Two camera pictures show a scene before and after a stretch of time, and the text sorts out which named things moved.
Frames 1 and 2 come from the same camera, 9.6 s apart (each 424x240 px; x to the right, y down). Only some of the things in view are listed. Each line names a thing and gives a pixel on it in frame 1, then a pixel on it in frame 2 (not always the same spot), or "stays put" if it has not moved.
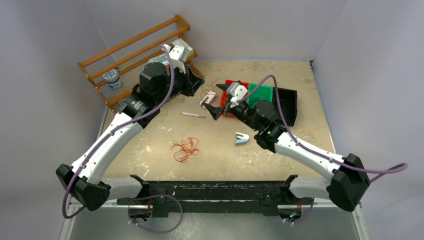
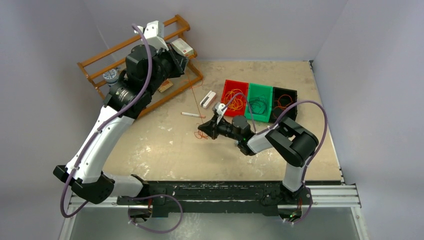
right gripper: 215,111 → 212,129
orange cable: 208,89 → 283,102
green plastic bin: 262,93 stays put
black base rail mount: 249,197 stays put
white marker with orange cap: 191,114 stays put
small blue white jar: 112,77 stays put
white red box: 181,42 stays put
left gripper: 191,83 → 178,61
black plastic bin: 288,103 stays put
